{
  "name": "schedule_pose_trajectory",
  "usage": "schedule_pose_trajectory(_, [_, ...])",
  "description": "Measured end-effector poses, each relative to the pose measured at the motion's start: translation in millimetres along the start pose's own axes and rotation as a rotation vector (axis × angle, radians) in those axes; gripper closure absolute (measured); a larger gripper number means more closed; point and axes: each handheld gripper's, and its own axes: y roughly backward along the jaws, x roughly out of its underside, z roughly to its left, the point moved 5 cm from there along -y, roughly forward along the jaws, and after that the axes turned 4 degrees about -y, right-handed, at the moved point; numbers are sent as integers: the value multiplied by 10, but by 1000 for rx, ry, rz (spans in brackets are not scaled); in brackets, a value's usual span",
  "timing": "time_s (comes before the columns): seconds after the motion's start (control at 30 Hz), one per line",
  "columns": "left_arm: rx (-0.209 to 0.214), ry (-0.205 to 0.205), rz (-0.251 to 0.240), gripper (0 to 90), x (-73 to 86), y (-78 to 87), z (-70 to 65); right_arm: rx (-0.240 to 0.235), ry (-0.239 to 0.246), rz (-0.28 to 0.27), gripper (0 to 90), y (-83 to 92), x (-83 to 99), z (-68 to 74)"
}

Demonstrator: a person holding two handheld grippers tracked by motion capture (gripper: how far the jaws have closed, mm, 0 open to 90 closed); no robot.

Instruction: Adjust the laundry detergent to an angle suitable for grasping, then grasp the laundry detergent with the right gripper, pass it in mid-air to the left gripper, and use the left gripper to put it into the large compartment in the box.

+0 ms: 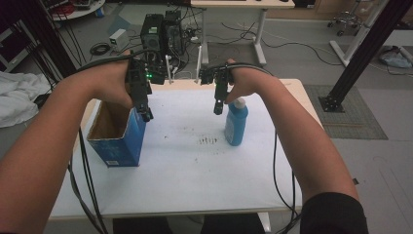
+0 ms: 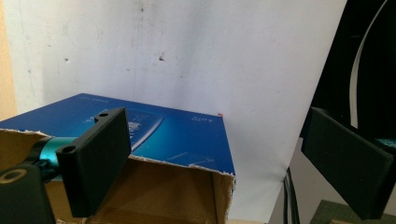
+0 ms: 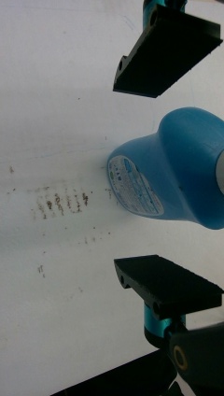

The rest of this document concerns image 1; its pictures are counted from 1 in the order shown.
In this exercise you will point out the blue cardboard box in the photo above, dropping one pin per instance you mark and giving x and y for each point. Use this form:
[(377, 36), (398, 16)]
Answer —
[(121, 148)]

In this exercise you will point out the dark cabinet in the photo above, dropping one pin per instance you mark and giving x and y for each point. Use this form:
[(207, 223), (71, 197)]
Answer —
[(11, 48)]

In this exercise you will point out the white stand leg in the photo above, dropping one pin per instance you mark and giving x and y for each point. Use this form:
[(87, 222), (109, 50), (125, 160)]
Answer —
[(355, 42)]

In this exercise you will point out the black computer tower green sticker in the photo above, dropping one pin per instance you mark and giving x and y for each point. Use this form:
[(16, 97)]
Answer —
[(151, 34)]

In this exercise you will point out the office chair base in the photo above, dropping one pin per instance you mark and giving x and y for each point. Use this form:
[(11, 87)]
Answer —
[(345, 21)]

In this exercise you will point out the white table mat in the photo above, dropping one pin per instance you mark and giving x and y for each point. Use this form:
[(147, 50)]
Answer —
[(195, 175)]

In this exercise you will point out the person's dark legs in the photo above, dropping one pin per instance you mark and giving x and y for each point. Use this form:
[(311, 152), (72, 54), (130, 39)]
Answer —
[(227, 226)]

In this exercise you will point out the grey tape strip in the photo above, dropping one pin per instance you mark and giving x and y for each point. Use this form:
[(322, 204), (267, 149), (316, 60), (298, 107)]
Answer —
[(355, 181)]

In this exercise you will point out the black metal post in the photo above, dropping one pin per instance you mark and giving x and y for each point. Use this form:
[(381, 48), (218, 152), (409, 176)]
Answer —
[(363, 55)]

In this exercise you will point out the white-legged desk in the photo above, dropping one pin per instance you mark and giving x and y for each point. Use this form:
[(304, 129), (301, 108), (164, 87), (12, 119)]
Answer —
[(259, 35)]

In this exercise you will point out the grey floor mat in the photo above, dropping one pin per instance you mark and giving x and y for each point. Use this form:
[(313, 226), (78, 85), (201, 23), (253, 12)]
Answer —
[(352, 113)]

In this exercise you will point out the person's black sleeve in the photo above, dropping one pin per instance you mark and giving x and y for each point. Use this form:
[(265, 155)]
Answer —
[(334, 214)]

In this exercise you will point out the white table leg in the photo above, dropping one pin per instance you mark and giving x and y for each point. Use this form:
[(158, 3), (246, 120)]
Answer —
[(264, 222)]

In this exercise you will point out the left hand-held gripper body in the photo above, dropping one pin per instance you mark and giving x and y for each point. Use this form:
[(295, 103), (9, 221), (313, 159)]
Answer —
[(142, 76)]

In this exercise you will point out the white cloth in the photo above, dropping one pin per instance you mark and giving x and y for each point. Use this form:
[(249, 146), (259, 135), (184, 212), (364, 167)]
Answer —
[(19, 97)]

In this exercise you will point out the small white box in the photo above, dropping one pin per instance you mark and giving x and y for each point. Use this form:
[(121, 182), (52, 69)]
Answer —
[(118, 39)]

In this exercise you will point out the person's right hand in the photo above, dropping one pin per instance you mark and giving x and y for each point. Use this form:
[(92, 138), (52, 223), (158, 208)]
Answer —
[(246, 83)]

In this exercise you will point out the light blue bag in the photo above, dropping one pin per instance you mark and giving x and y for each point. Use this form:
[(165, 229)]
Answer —
[(396, 58)]

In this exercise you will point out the person's left hand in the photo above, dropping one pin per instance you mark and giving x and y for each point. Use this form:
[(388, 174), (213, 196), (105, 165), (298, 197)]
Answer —
[(108, 83)]

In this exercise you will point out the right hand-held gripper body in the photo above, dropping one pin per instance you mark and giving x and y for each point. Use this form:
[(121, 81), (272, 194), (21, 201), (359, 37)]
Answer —
[(218, 77)]

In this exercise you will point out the round white table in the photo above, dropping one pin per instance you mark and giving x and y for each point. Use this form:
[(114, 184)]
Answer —
[(81, 11)]

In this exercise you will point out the blue bottle with white cap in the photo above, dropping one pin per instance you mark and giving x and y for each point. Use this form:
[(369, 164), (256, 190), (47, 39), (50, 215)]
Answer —
[(236, 125)]

